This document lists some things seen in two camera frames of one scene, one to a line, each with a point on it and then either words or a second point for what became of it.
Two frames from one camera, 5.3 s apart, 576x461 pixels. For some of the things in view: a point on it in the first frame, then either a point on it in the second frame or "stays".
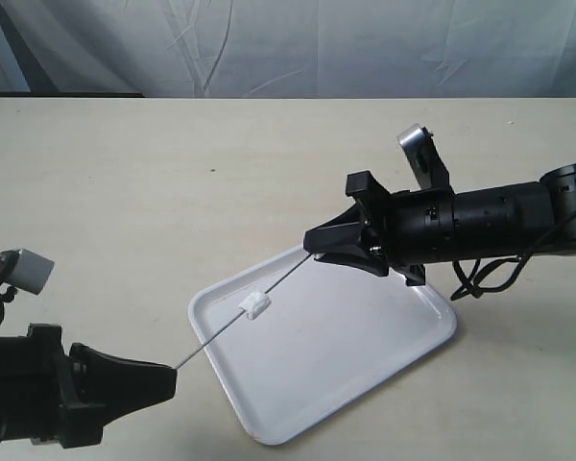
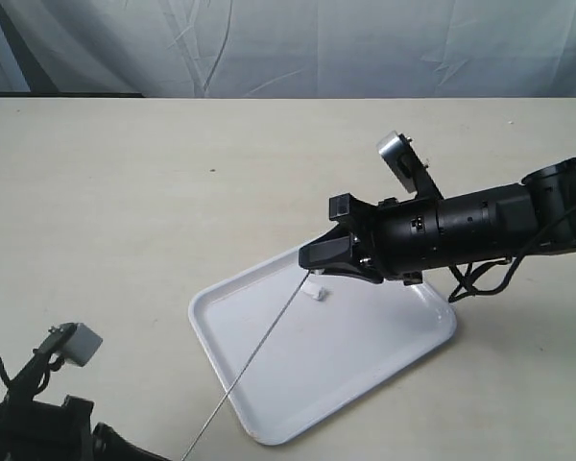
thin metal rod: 309,256 -> 233,389
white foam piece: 255,303 -> 315,291
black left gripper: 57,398 -> 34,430
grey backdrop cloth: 291,48 stays
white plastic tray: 304,341 stays
